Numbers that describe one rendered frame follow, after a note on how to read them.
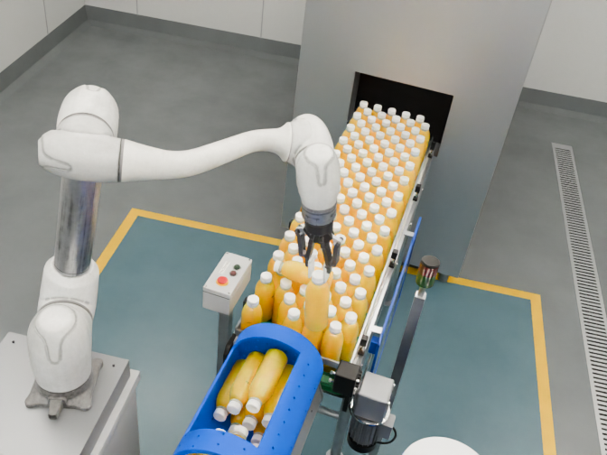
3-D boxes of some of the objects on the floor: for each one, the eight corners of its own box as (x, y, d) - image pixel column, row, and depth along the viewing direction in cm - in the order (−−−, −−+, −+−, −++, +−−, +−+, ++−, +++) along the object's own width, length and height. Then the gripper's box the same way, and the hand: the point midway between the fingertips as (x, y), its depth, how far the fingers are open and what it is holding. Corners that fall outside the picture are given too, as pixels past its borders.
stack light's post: (362, 471, 310) (414, 296, 241) (365, 464, 313) (415, 289, 244) (371, 474, 309) (424, 300, 240) (373, 467, 312) (427, 292, 243)
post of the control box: (212, 455, 308) (219, 295, 246) (216, 448, 311) (224, 288, 249) (220, 458, 308) (229, 298, 245) (224, 450, 311) (234, 291, 248)
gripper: (283, 216, 179) (285, 277, 196) (343, 234, 174) (340, 295, 190) (295, 198, 184) (297, 259, 201) (354, 215, 179) (350, 277, 195)
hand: (318, 269), depth 193 cm, fingers closed on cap, 4 cm apart
